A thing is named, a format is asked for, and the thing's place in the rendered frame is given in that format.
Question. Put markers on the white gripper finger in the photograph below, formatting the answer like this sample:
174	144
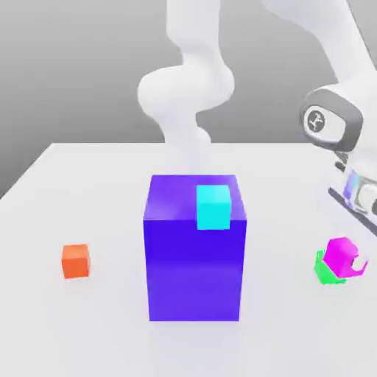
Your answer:
358	265

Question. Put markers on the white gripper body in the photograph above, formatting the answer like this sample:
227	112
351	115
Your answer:
358	222

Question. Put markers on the small magenta cube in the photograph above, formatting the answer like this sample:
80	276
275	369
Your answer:
338	256

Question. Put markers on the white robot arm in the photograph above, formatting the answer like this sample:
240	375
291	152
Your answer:
191	88

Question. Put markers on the small green cube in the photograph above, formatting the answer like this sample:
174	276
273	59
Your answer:
322	274

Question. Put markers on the small cyan cube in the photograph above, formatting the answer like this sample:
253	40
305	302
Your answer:
213	207

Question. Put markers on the small orange cube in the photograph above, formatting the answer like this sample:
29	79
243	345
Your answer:
75	262

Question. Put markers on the large purple box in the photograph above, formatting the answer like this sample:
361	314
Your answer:
194	271

